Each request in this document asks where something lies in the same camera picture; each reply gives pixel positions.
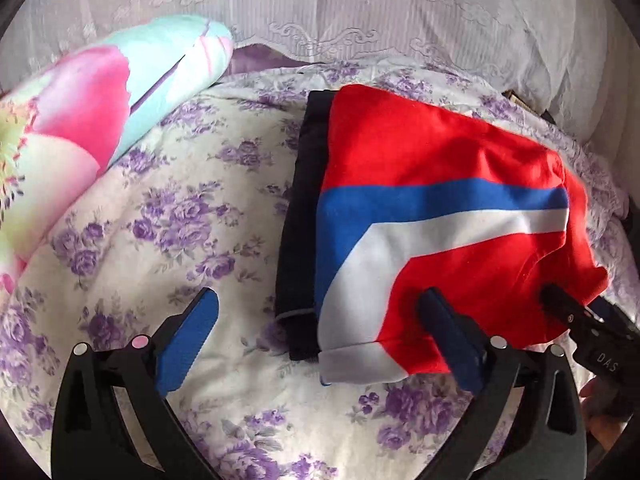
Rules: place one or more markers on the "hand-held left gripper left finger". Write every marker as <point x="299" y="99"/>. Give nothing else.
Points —
<point x="192" y="327"/>

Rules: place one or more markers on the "teal pink floral quilt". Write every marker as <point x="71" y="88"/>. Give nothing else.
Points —
<point x="85" y="120"/>

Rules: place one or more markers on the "plain purple cloth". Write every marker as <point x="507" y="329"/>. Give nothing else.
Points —
<point x="270" y="60"/>

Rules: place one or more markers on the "purple floral white blanket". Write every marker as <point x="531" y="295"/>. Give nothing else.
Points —
<point x="190" y="220"/>

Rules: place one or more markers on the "person's right hand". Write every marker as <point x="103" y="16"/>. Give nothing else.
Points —
<point x="602" y="410"/>

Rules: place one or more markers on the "red striped pants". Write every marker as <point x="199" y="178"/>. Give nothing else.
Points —
<point x="440" y="220"/>

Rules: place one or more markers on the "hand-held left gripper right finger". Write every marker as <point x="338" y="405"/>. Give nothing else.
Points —
<point x="452" y="340"/>

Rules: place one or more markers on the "white lace curtain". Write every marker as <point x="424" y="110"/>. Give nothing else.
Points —
<point x="350" y="5"/>

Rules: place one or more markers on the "dark navy folded pants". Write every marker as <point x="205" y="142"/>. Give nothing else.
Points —
<point x="302" y="220"/>

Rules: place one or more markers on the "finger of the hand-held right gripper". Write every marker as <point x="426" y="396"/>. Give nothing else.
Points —
<point x="562" y="305"/>

